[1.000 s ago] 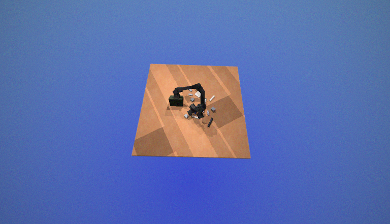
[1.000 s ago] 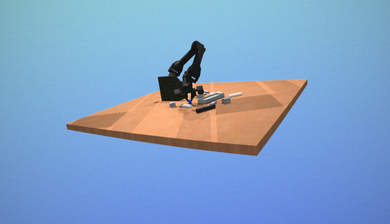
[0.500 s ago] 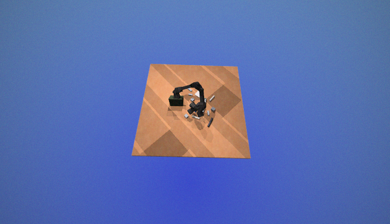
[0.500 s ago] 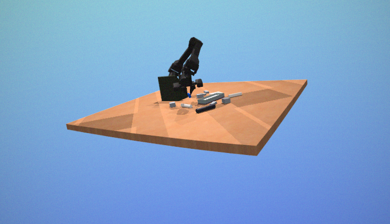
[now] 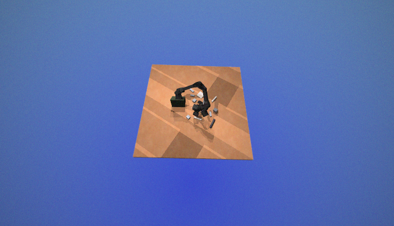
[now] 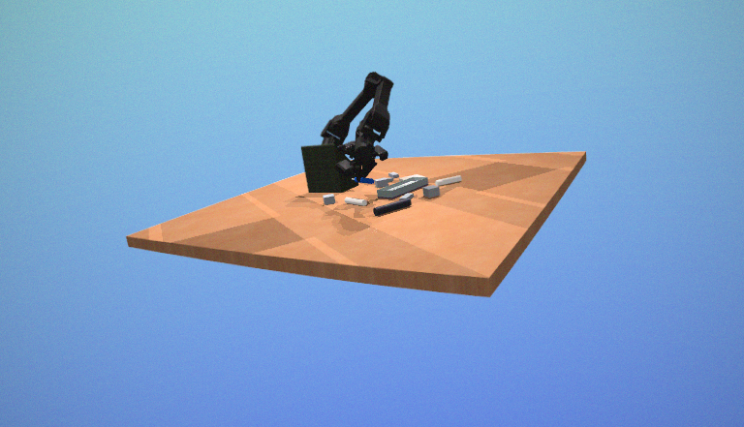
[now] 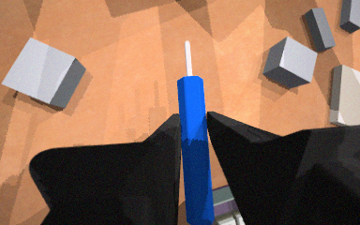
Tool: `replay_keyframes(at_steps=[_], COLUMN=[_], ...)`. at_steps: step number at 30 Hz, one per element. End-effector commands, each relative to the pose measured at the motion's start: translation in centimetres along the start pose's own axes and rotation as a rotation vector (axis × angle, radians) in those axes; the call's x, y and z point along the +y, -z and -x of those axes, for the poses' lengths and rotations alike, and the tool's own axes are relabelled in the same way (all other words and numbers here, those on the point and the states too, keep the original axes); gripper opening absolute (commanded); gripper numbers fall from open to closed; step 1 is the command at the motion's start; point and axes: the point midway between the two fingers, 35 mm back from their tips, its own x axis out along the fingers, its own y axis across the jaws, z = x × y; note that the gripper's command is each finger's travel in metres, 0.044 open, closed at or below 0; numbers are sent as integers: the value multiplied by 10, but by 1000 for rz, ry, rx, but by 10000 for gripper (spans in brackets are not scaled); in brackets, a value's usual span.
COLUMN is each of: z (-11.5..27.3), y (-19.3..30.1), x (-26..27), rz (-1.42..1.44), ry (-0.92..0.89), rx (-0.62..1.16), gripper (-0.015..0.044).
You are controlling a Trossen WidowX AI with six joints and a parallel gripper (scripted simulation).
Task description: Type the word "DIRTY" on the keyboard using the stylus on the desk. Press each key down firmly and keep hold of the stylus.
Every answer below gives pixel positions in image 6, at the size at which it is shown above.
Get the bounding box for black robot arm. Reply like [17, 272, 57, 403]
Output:
[320, 72, 394, 162]

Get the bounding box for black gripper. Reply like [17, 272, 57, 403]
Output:
[335, 145, 388, 182]

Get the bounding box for black cylinder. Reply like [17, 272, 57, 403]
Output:
[373, 198, 412, 216]

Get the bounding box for computer keyboard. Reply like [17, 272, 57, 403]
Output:
[377, 176, 429, 198]

